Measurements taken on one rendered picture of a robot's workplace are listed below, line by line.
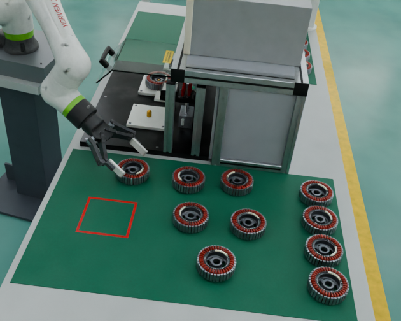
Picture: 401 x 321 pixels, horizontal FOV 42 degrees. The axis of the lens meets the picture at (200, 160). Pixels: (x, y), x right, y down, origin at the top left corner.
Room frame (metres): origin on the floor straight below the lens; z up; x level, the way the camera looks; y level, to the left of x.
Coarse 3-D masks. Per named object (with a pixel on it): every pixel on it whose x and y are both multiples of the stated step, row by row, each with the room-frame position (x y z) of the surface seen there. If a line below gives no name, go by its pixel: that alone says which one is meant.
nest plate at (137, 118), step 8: (136, 104) 1.78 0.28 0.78; (136, 112) 1.73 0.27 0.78; (144, 112) 1.73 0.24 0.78; (152, 112) 1.74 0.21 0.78; (160, 112) 1.74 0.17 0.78; (128, 120) 1.66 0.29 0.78; (136, 120) 1.67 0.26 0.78; (144, 120) 1.67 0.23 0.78; (152, 120) 1.68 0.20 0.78; (160, 120) 1.68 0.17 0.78; (144, 128) 1.63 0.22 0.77; (152, 128) 1.63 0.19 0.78; (160, 128) 1.63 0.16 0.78
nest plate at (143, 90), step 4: (144, 76) 2.01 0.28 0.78; (144, 80) 1.98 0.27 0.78; (144, 84) 1.95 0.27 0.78; (140, 88) 1.91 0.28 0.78; (144, 88) 1.91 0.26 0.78; (148, 88) 1.92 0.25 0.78; (140, 92) 1.88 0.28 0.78; (144, 92) 1.88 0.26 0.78; (148, 92) 1.88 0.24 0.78; (152, 92) 1.88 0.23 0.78
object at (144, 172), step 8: (128, 160) 1.41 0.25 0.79; (136, 160) 1.42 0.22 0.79; (128, 168) 1.40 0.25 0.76; (136, 168) 1.39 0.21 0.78; (144, 168) 1.38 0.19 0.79; (128, 176) 1.33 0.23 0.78; (136, 176) 1.33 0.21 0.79; (144, 176) 1.35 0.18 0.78; (128, 184) 1.33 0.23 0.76; (136, 184) 1.33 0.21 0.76
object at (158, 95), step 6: (162, 84) 1.72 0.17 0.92; (162, 90) 1.68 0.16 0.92; (180, 90) 1.73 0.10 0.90; (186, 90) 1.73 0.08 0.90; (192, 90) 1.74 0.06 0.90; (156, 96) 1.70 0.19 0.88; (162, 96) 1.67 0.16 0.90; (180, 96) 1.69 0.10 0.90; (186, 96) 1.68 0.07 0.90; (192, 96) 1.69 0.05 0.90; (180, 102) 1.67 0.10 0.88; (186, 102) 1.67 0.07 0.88; (192, 102) 1.67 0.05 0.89; (186, 108) 1.68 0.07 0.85; (186, 114) 1.68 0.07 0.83
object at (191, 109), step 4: (184, 108) 1.72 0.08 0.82; (188, 108) 1.72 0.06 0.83; (192, 108) 1.73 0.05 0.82; (180, 112) 1.69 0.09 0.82; (184, 112) 1.69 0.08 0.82; (188, 112) 1.70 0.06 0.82; (192, 112) 1.70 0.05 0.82; (180, 116) 1.67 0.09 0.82; (184, 116) 1.67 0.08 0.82; (188, 116) 1.67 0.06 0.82; (192, 116) 1.68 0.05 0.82; (180, 120) 1.67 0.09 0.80; (184, 120) 1.67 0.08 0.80; (188, 120) 1.67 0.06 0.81; (192, 120) 1.70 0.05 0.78; (180, 124) 1.67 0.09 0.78; (184, 124) 1.67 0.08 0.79; (188, 124) 1.67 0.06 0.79; (188, 128) 1.67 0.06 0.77
